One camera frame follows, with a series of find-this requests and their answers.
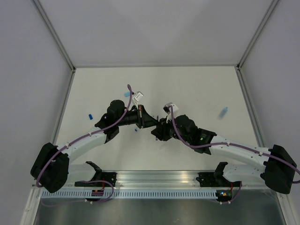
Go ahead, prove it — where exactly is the right aluminium frame post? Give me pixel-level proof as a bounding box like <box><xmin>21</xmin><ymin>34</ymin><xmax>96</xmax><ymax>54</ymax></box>
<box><xmin>236</xmin><ymin>0</ymin><xmax>280</xmax><ymax>71</ymax></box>

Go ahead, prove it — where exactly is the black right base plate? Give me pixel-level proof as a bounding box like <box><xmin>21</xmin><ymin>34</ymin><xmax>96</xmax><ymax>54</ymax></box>
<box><xmin>196</xmin><ymin>172</ymin><xmax>241</xmax><ymax>188</ymax></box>

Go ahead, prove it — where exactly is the translucent light blue cap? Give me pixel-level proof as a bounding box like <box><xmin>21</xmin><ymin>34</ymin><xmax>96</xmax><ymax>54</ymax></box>
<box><xmin>218</xmin><ymin>107</ymin><xmax>228</xmax><ymax>120</ymax></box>

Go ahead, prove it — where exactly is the aluminium frame post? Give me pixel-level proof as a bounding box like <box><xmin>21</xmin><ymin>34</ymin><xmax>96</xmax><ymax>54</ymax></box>
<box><xmin>236</xmin><ymin>0</ymin><xmax>280</xmax><ymax>71</ymax></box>
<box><xmin>31</xmin><ymin>0</ymin><xmax>76</xmax><ymax>72</ymax></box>

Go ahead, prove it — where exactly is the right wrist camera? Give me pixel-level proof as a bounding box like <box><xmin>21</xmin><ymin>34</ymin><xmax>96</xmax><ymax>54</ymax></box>
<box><xmin>163</xmin><ymin>102</ymin><xmax>179</xmax><ymax>123</ymax></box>

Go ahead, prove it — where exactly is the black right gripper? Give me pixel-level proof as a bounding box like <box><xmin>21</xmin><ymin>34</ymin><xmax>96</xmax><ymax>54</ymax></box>
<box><xmin>151</xmin><ymin>115</ymin><xmax>190</xmax><ymax>144</ymax></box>

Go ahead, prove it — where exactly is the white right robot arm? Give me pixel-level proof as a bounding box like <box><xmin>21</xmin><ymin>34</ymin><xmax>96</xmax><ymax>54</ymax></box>
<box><xmin>151</xmin><ymin>115</ymin><xmax>297</xmax><ymax>194</ymax></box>

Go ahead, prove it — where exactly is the left aluminium frame post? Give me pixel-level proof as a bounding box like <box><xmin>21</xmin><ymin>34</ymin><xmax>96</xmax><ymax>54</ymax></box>
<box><xmin>31</xmin><ymin>0</ymin><xmax>76</xmax><ymax>72</ymax></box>

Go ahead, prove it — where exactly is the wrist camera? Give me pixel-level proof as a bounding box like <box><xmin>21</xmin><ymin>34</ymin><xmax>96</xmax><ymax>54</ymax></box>
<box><xmin>132</xmin><ymin>91</ymin><xmax>143</xmax><ymax>108</ymax></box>
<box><xmin>163</xmin><ymin>102</ymin><xmax>179</xmax><ymax>123</ymax></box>

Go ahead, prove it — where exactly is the aluminium mounting rail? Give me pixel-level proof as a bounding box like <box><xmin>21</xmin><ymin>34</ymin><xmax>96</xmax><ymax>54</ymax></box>
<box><xmin>67</xmin><ymin>170</ymin><xmax>268</xmax><ymax>189</ymax></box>

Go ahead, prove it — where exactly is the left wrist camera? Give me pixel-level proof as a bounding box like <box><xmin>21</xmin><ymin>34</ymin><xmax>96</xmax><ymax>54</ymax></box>
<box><xmin>132</xmin><ymin>91</ymin><xmax>143</xmax><ymax>108</ymax></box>

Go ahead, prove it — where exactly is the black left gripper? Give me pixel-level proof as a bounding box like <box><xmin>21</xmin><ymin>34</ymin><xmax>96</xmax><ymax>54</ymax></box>
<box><xmin>117</xmin><ymin>105</ymin><xmax>158</xmax><ymax>129</ymax></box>

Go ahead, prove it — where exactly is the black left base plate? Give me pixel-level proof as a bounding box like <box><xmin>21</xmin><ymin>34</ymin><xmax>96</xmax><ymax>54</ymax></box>
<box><xmin>75</xmin><ymin>172</ymin><xmax>117</xmax><ymax>188</ymax></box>

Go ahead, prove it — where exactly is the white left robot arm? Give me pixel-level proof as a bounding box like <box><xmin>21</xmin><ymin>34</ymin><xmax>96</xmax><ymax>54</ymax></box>
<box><xmin>30</xmin><ymin>100</ymin><xmax>159</xmax><ymax>193</ymax></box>

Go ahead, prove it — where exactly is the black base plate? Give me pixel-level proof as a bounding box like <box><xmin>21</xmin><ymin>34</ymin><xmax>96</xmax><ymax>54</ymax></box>
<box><xmin>196</xmin><ymin>172</ymin><xmax>241</xmax><ymax>188</ymax></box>
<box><xmin>75</xmin><ymin>172</ymin><xmax>117</xmax><ymax>188</ymax></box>

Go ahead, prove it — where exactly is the white slotted cable duct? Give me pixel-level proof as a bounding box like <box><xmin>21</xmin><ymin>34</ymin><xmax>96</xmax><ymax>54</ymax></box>
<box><xmin>41</xmin><ymin>188</ymin><xmax>218</xmax><ymax>199</ymax></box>

